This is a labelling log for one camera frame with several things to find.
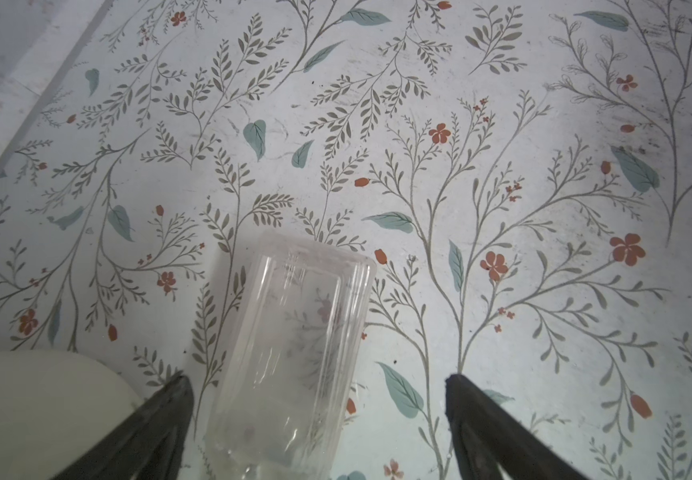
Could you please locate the clear green-cap bottle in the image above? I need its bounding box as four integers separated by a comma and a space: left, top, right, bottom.
205, 232, 377, 479

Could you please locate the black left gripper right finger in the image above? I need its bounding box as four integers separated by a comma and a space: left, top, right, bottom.
445, 374, 584, 480

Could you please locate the cream ribbed waste bin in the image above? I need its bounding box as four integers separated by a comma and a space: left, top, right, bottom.
0, 350, 143, 479

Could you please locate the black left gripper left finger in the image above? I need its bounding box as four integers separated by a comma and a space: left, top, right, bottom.
56, 373, 195, 480

